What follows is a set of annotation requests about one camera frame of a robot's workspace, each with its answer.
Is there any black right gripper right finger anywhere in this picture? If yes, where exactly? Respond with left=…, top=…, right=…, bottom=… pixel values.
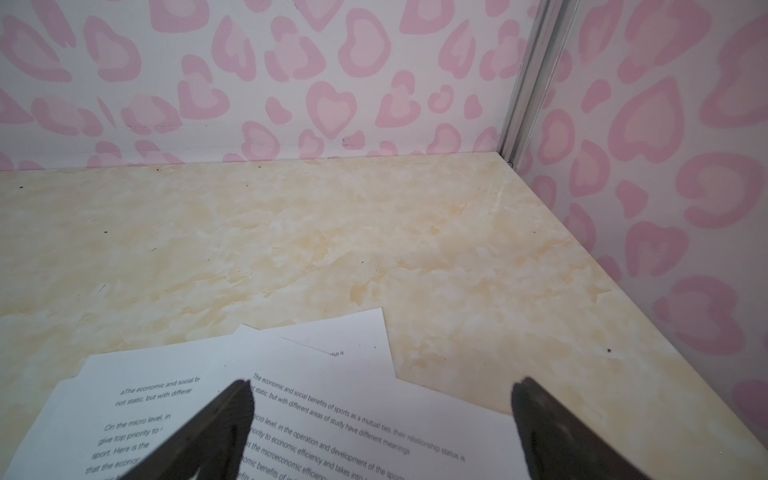
left=511, top=377, right=649, bottom=480

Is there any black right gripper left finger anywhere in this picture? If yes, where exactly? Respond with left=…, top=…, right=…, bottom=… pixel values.
left=123, top=380, right=255, bottom=480

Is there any printed paper sheet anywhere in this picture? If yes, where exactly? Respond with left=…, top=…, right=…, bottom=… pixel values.
left=6, top=337, right=228, bottom=479
left=203, top=333, right=529, bottom=479
left=264, top=308, right=395, bottom=378

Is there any aluminium corner post right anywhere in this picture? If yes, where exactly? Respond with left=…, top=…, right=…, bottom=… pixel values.
left=497, top=0, right=580, bottom=169

